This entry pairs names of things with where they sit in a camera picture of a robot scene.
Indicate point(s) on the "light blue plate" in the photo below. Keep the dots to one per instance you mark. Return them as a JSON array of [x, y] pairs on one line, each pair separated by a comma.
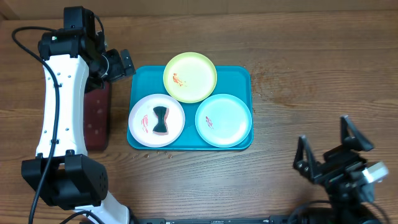
[[223, 121]]

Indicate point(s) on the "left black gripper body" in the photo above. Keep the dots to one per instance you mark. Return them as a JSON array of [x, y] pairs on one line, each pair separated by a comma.
[[115, 66]]

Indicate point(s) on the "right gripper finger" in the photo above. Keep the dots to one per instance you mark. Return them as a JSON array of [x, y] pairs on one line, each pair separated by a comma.
[[305, 162], [351, 137]]

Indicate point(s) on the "dark red small tray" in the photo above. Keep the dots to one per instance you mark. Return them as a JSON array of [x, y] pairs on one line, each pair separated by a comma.
[[96, 118]]

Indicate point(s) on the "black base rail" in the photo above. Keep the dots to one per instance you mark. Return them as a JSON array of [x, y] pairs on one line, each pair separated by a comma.
[[273, 219]]

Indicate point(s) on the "yellow-green plate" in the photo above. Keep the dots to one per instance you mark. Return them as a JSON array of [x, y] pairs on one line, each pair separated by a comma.
[[190, 77]]

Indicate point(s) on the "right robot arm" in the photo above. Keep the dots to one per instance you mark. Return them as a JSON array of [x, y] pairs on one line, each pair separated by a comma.
[[346, 207]]

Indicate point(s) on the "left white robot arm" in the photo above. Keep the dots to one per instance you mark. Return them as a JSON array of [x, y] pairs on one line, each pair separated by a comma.
[[75, 61]]

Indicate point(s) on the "red and green sponge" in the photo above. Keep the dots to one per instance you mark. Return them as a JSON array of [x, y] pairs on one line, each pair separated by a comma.
[[161, 113]]

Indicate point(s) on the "white plate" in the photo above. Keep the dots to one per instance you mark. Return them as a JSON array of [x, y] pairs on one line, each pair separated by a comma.
[[142, 120]]

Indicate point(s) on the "teal plastic tray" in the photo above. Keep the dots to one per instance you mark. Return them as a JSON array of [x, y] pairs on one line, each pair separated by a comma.
[[232, 80]]

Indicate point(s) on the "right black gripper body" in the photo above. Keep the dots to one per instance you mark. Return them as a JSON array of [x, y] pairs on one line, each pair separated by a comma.
[[327, 165]]

